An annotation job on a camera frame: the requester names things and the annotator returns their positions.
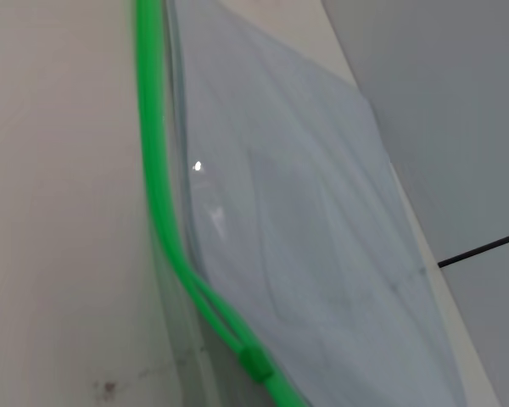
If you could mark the transparent document bag green zip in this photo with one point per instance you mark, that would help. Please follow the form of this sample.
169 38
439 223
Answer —
301 212

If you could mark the green zip slider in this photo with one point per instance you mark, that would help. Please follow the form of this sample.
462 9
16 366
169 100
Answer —
255 362

